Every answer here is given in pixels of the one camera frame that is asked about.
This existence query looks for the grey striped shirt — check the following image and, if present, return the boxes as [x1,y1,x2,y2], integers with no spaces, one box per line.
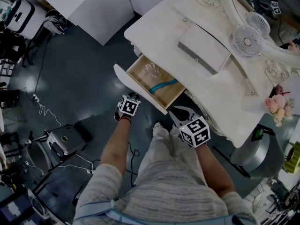
[73,158,258,225]

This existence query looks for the person's left forearm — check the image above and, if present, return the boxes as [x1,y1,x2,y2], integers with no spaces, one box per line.
[99,117,132,174]

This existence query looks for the laptop screen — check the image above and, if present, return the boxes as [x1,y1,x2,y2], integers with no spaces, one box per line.
[0,192,34,225]

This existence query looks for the round grey stool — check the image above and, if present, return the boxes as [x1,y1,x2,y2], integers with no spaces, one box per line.
[230,125,285,179]

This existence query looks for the clear crumpled plastic wrap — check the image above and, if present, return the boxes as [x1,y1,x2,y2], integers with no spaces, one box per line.
[140,63,163,79]

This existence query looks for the yellow-green ribbed container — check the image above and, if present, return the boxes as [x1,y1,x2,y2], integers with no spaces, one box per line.
[282,141,300,174]

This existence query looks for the grey box appliance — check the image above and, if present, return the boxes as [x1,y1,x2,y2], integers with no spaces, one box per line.
[45,123,92,162]

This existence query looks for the thin black floor cable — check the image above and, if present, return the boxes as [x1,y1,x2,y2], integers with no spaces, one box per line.
[20,34,53,96]

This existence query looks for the ornate white mirror frame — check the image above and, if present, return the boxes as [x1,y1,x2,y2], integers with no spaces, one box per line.
[194,0,300,85]

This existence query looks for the grey flat box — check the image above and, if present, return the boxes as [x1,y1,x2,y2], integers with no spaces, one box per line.
[177,22,232,75]

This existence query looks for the grey crumpled cloth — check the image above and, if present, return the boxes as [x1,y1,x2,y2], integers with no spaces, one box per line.
[43,15,69,36]

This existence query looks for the white and black appliance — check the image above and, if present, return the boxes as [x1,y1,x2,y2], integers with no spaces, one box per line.
[4,0,48,41]

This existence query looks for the white wooden drawer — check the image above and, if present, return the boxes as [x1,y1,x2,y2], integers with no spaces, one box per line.
[113,54,188,116]

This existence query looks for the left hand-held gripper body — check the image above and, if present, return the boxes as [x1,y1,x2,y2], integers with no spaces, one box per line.
[114,92,142,122]

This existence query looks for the black device with green light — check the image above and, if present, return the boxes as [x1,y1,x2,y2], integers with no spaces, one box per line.
[251,124,275,143]

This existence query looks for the pink flower bouquet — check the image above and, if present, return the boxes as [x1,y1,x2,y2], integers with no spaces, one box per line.
[264,85,295,128]

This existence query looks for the blue-edged harness strap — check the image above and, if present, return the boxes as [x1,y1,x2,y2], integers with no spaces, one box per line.
[74,200,132,223]

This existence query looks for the person's right forearm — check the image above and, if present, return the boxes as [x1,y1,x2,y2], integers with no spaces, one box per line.
[194,142,236,198]

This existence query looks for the white partition boards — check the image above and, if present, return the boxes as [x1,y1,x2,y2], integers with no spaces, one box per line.
[43,0,136,47]

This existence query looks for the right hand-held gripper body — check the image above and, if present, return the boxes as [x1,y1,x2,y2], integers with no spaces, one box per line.
[168,105,211,148]

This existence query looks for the white dressing table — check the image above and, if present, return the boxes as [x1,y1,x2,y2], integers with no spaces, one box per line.
[123,0,300,149]

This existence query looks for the light grey trousers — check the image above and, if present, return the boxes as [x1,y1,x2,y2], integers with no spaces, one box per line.
[140,122,200,167]

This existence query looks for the small white desk fan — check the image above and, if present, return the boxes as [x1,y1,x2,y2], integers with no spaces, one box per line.
[232,24,263,59]

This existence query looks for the white cable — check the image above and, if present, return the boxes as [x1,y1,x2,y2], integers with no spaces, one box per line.
[35,99,96,174]

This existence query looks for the blue corrugated hose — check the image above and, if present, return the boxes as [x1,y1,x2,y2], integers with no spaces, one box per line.
[149,78,178,94]

